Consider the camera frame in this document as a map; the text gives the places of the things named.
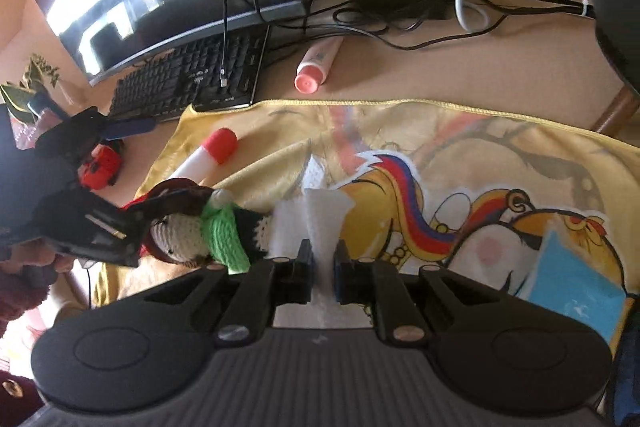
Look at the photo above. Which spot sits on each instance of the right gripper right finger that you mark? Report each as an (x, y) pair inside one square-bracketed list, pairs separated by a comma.
[(342, 273)]

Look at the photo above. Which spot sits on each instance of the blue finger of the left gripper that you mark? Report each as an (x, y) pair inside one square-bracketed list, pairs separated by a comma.
[(122, 129)]

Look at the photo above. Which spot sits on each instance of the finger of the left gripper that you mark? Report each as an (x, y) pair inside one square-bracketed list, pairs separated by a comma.
[(188, 201)]

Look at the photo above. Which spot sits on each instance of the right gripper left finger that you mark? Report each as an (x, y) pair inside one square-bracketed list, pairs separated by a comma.
[(303, 274)]

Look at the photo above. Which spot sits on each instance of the white paper towel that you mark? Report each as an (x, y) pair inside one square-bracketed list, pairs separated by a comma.
[(316, 213)]

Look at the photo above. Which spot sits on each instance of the crochet doll green scarf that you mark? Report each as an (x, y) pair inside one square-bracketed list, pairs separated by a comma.
[(216, 230)]

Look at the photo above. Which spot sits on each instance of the red white container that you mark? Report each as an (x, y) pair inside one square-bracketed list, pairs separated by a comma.
[(205, 156)]

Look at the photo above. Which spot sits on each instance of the person left hand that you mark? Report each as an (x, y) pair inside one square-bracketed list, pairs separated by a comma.
[(36, 262)]

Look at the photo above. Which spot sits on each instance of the red plush car toy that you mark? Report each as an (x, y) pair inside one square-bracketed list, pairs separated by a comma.
[(102, 168)]

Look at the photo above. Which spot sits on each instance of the green potted plant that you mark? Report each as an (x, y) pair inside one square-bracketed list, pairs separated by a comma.
[(27, 99)]

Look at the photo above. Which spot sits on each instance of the black keyboard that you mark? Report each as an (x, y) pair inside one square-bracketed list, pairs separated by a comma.
[(211, 74)]

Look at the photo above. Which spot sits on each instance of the yellow printed towel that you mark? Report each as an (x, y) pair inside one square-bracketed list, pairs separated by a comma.
[(435, 184)]

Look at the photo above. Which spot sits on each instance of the pink capped tube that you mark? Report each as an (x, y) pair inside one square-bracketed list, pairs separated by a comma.
[(314, 69)]

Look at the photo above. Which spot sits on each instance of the blue cloth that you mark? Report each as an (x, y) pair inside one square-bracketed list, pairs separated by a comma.
[(562, 282)]

